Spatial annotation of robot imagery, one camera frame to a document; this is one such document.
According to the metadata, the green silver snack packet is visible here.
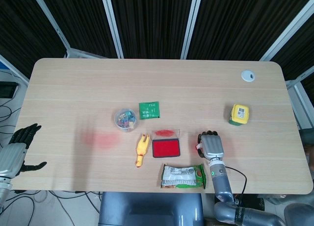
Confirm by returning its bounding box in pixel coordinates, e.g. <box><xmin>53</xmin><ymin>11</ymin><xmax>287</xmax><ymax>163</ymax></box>
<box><xmin>160</xmin><ymin>163</ymin><xmax>207</xmax><ymax>189</ymax></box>

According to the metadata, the green tea sachet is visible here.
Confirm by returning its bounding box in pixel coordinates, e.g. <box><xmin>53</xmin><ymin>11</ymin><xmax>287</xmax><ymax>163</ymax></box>
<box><xmin>138</xmin><ymin>101</ymin><xmax>161</xmax><ymax>120</ymax></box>

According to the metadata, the green tub with yellow lid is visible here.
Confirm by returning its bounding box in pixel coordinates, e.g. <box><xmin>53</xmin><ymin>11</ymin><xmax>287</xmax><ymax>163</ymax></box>
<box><xmin>228</xmin><ymin>103</ymin><xmax>250</xmax><ymax>126</ymax></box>

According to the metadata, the clear jar of binder clips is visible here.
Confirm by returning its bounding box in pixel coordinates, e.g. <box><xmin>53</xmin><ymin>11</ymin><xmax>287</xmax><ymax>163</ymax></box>
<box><xmin>114</xmin><ymin>108</ymin><xmax>138</xmax><ymax>132</ymax></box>

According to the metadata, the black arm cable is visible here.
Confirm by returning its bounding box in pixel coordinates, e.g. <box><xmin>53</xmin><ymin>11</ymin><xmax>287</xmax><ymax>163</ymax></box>
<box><xmin>225</xmin><ymin>166</ymin><xmax>247</xmax><ymax>195</ymax></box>

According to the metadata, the blue-grey robot torso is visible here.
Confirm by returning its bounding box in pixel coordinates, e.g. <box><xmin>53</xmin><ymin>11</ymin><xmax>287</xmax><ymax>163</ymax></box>
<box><xmin>98</xmin><ymin>192</ymin><xmax>205</xmax><ymax>226</ymax></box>

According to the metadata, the red ink pad case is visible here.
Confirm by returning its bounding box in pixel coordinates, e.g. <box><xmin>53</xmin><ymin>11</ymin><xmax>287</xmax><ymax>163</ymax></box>
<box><xmin>151</xmin><ymin>129</ymin><xmax>182</xmax><ymax>159</ymax></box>

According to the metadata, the yellow rubber chicken toy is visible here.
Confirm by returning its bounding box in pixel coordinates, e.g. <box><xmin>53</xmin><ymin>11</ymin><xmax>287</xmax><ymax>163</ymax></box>
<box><xmin>134</xmin><ymin>133</ymin><xmax>151</xmax><ymax>168</ymax></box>

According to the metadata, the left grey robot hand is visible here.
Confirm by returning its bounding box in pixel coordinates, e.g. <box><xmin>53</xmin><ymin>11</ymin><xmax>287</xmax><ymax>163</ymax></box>
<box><xmin>0</xmin><ymin>123</ymin><xmax>47</xmax><ymax>178</ymax></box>

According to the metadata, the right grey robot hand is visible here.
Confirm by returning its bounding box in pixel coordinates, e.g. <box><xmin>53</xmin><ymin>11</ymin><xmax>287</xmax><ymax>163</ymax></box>
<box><xmin>196</xmin><ymin>130</ymin><xmax>225</xmax><ymax>160</ymax></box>

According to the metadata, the white desk cable grommet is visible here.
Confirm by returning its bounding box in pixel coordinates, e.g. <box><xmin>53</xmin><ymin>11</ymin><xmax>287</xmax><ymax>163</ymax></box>
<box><xmin>241</xmin><ymin>70</ymin><xmax>256</xmax><ymax>82</ymax></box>

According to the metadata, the white partition post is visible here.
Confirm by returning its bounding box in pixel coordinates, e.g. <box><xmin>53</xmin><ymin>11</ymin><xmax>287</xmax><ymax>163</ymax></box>
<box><xmin>181</xmin><ymin>0</ymin><xmax>205</xmax><ymax>60</ymax></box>
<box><xmin>30</xmin><ymin>0</ymin><xmax>72</xmax><ymax>51</ymax></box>
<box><xmin>100</xmin><ymin>0</ymin><xmax>124</xmax><ymax>59</ymax></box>
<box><xmin>259</xmin><ymin>0</ymin><xmax>314</xmax><ymax>62</ymax></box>

